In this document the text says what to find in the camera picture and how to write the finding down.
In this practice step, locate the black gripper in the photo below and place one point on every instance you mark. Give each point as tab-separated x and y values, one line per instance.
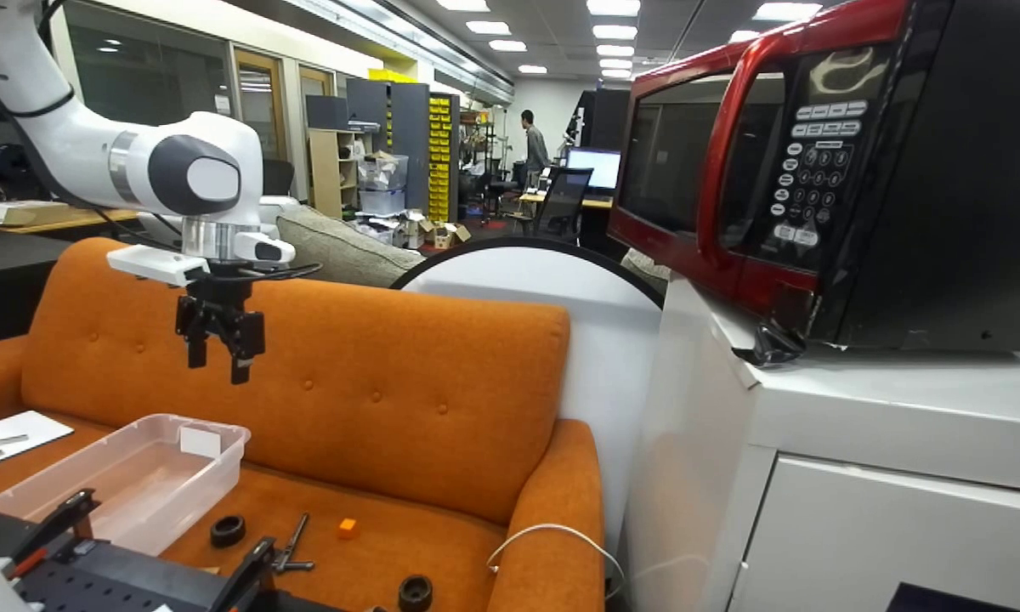
222	307

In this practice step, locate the small orange block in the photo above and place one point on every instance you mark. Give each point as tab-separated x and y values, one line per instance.
349	529

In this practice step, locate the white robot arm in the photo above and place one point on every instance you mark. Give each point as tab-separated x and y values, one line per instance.
69	147

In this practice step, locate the clear plastic bin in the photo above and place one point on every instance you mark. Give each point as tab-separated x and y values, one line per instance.
136	476

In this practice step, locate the grey cushion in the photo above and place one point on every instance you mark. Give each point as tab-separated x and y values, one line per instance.
342	248

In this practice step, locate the orange fabric sofa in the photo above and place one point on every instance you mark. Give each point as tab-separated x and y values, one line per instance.
396	387

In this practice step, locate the metal T-shaped tool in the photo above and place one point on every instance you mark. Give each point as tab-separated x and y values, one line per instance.
298	545

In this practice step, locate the black toggle clamp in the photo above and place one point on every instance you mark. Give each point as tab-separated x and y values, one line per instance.
57	515
248	567

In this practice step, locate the wooden shelf unit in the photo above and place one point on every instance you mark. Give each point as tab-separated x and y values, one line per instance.
328	171

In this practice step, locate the white paper sheet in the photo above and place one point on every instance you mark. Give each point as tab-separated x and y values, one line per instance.
11	438

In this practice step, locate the wooden table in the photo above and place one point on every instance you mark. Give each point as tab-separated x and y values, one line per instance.
36	215

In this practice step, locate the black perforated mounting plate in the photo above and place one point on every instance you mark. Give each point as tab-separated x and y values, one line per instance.
114	580

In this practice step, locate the yellow black banner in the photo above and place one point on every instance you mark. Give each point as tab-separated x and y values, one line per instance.
441	154

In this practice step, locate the standing person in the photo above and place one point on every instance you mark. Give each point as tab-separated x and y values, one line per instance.
530	147

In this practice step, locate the black office chair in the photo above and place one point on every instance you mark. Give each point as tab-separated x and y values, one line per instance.
563	198

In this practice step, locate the white round panel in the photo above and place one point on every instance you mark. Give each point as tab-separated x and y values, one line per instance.
600	341

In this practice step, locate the laptop with lit screen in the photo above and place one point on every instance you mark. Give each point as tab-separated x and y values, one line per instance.
597	169

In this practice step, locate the ceiling light panel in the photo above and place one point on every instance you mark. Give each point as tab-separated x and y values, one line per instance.
613	33
613	6
785	13
487	26

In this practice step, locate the white cabinet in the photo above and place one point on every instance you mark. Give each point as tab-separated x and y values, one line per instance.
872	476

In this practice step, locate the red microwave oven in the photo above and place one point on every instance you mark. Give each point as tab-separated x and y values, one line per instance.
930	171

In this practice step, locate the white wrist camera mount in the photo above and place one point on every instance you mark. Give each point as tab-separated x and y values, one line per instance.
154	268

